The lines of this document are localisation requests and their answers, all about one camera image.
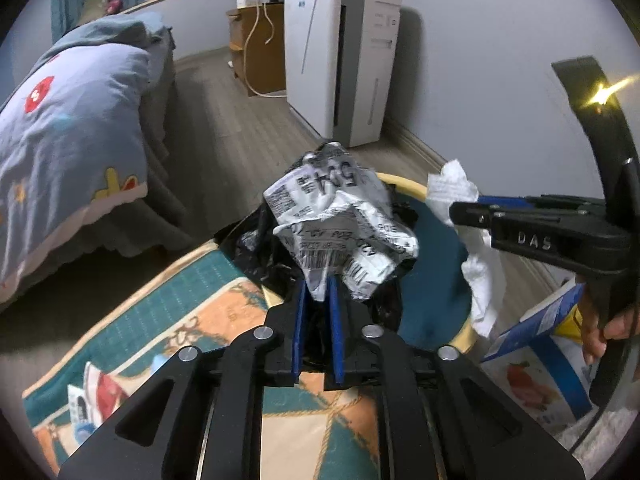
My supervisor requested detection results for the white air purifier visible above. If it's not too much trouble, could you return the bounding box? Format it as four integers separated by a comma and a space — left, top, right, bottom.
284, 0, 403, 148

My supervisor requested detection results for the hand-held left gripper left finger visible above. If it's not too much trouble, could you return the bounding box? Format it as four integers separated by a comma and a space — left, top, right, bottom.
57, 280, 311, 480

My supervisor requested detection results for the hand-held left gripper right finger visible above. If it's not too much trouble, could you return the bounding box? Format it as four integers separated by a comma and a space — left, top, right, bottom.
325, 276, 586, 480

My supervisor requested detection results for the black plastic bag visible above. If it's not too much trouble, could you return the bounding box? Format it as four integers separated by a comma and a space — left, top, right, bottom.
215, 200, 416, 341

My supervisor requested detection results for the bed with blue quilt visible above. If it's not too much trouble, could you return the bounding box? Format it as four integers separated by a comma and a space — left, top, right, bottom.
0, 12, 176, 301

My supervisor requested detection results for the bed with grey skirt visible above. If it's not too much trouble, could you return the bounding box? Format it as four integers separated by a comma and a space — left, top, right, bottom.
135, 25, 211, 261

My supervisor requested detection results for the teal and cream printed mat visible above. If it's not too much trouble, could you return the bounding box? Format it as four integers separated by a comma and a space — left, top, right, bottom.
22, 242, 401, 480

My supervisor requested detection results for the red and white wrapper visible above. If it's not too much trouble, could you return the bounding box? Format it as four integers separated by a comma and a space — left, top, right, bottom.
82, 362, 131, 418

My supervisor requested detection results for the grey mailing bag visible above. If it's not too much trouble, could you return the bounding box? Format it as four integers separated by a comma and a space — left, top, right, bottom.
263, 142, 420, 303

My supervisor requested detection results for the white cable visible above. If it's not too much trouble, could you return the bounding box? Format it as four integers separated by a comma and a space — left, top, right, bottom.
243, 0, 286, 97

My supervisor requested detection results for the brown wooden cabinet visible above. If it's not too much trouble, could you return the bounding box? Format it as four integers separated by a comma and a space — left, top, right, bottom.
226, 2, 287, 96

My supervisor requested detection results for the teal bin with yellow rim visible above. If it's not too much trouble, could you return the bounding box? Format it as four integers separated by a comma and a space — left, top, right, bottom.
370, 172, 481, 361

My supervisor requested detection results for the blue and white carton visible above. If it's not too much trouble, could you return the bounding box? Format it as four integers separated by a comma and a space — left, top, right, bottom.
480, 280, 596, 436

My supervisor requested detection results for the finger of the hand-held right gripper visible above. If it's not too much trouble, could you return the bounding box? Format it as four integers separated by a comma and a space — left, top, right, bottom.
477, 195, 608, 218
449, 202, 626, 273

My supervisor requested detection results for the silver printed packet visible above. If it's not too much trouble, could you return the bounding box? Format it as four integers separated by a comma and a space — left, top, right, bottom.
67, 385, 97, 433

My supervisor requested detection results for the green and pink plush toy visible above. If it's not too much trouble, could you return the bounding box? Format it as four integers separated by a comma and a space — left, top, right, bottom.
77, 0, 123, 26

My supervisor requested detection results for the wooden bed frame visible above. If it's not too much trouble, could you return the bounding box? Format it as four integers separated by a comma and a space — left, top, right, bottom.
120, 0, 183, 13

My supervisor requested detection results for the white tissue paper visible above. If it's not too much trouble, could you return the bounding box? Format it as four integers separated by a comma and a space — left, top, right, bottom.
426, 159, 506, 338

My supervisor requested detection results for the yellow package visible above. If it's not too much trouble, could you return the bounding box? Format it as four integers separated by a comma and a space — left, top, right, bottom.
554, 304, 585, 342

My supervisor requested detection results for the person's right hand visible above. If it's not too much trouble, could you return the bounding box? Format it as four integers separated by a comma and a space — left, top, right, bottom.
579, 302, 637, 366

